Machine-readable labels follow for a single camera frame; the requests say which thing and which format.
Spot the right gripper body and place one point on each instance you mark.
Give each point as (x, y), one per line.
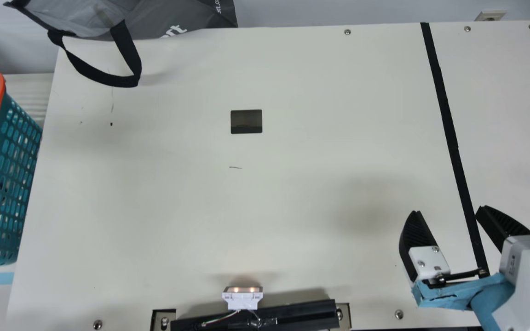
(467, 292)

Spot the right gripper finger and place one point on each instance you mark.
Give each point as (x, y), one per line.
(499, 223)
(419, 243)

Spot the teal shopping basket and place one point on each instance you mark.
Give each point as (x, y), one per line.
(9, 161)

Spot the black strip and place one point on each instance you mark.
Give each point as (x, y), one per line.
(449, 133)

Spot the small white light module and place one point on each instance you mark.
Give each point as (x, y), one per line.
(242, 296)

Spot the white wall socket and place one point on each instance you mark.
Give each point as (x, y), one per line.
(490, 15)

